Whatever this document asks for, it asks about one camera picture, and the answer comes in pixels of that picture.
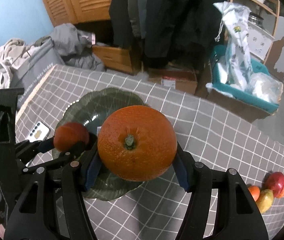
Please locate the white phone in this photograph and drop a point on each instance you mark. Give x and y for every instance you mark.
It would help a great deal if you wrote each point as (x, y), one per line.
(38, 132)

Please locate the small tangerine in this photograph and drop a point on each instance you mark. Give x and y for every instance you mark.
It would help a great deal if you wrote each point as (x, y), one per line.
(254, 192)
(70, 135)

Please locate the cardboard box red label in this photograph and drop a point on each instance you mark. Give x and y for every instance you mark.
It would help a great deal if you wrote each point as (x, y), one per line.
(174, 78)

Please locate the dark grey coat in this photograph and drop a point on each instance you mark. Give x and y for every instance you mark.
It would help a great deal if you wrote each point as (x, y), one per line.
(122, 12)

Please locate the white rice bag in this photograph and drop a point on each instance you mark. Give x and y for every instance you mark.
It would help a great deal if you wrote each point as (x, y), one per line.
(237, 42)

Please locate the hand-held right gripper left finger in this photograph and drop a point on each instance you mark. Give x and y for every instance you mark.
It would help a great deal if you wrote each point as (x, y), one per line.
(91, 172)

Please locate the teal plastic basket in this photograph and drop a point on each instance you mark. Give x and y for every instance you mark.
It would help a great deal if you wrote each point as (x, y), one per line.
(244, 96)

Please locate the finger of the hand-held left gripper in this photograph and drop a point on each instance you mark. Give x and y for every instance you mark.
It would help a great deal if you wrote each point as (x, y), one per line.
(66, 156)
(46, 145)

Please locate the wooden drawer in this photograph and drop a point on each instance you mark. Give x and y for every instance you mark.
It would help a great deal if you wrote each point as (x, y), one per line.
(114, 57)

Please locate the beige crumpled cloth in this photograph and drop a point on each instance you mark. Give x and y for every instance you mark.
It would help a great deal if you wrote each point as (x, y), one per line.
(4, 57)

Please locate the wooden louvered wardrobe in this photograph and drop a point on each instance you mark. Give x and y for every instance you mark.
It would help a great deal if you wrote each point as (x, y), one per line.
(81, 0)

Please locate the green leaf-shaped plate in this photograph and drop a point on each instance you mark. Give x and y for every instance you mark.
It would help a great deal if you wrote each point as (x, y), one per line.
(91, 107)

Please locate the grey crumpled jacket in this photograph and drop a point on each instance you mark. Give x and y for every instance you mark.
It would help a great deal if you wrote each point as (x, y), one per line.
(74, 45)

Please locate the white patterned bin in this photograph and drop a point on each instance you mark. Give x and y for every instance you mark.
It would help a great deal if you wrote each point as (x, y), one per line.
(257, 42)

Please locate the wooden clothes rack shelf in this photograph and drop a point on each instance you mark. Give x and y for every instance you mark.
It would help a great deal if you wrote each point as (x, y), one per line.
(257, 4)

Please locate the large cardboard box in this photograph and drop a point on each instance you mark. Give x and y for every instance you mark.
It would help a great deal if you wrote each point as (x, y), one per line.
(232, 105)

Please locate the black hooded jacket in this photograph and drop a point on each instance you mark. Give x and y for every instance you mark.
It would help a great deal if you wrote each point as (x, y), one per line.
(177, 30)

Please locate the steel pot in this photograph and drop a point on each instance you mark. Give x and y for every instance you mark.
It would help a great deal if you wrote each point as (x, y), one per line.
(255, 18)

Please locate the red apple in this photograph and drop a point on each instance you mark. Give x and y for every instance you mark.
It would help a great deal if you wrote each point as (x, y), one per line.
(275, 183)

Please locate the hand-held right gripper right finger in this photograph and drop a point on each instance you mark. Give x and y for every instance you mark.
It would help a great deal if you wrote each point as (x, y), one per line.
(182, 172)

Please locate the yellow green mango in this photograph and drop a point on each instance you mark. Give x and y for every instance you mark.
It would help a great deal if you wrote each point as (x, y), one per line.
(265, 201)

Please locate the clear plastic bags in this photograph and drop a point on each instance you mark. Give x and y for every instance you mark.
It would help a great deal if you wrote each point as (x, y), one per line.
(264, 85)

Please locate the grey printed storage bag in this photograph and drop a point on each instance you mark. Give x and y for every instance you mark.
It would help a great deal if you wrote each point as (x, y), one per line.
(36, 65)

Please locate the large orange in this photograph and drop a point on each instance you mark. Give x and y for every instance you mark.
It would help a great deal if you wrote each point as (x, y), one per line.
(137, 142)

